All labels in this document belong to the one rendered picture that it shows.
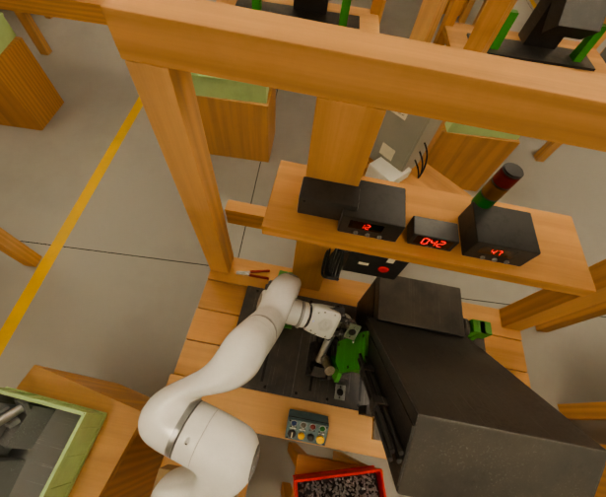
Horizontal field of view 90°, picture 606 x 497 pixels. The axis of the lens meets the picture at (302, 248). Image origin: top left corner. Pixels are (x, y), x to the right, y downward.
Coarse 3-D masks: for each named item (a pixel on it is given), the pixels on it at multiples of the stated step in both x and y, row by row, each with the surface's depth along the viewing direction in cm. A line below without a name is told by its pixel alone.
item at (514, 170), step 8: (504, 168) 71; (512, 168) 71; (520, 168) 71; (496, 176) 73; (504, 176) 71; (512, 176) 70; (520, 176) 70; (496, 184) 74; (504, 184) 72; (512, 184) 72
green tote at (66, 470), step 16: (32, 400) 106; (48, 400) 113; (96, 416) 112; (80, 432) 105; (96, 432) 115; (64, 448) 100; (80, 448) 107; (64, 464) 101; (80, 464) 110; (48, 480) 96; (64, 480) 103; (48, 496) 97; (64, 496) 105
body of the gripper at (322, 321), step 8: (312, 304) 98; (320, 304) 99; (312, 312) 95; (320, 312) 96; (328, 312) 96; (336, 312) 97; (312, 320) 96; (320, 320) 96; (328, 320) 97; (336, 320) 97; (304, 328) 97; (312, 328) 97; (320, 328) 97; (328, 328) 98; (320, 336) 99; (328, 336) 99
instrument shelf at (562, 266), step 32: (288, 192) 87; (416, 192) 91; (448, 192) 92; (288, 224) 81; (320, 224) 82; (544, 224) 89; (384, 256) 83; (416, 256) 80; (448, 256) 81; (544, 256) 84; (576, 256) 85; (544, 288) 83; (576, 288) 80
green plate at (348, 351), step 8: (360, 336) 99; (368, 336) 96; (344, 344) 108; (352, 344) 102; (360, 344) 97; (368, 344) 94; (336, 352) 112; (344, 352) 106; (352, 352) 100; (360, 352) 96; (368, 352) 93; (336, 360) 110; (344, 360) 104; (352, 360) 99; (344, 368) 102; (352, 368) 97
